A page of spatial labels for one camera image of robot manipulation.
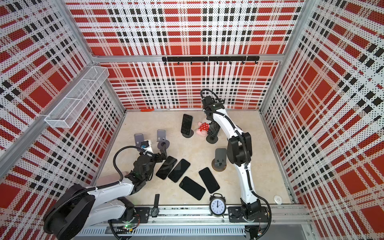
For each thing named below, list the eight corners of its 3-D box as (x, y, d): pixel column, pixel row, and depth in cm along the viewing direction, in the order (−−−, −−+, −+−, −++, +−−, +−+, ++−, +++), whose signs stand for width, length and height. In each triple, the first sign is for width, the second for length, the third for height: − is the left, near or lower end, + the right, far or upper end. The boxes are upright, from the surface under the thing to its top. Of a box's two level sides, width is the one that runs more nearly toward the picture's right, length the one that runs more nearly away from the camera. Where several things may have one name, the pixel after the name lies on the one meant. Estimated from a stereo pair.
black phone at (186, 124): (182, 136, 107) (180, 123, 96) (185, 126, 113) (184, 113, 102) (190, 137, 106) (189, 124, 95) (193, 128, 112) (192, 115, 101)
